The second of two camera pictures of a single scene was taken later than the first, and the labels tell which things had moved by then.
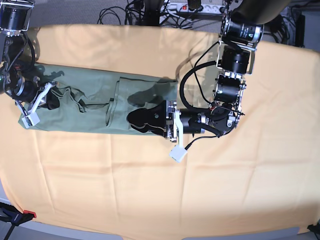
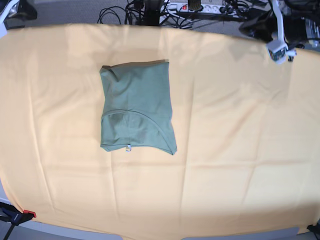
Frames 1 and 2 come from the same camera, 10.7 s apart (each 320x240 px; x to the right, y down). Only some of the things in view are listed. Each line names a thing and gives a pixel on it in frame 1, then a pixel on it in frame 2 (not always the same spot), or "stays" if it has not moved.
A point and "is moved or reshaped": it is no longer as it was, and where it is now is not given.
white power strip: (182, 7) stays
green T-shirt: (99, 101) is moved or reshaped
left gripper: (25, 89) to (25, 11)
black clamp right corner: (314, 228) stays
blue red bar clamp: (11, 214) stays
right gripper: (194, 120) to (294, 22)
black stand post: (151, 16) stays
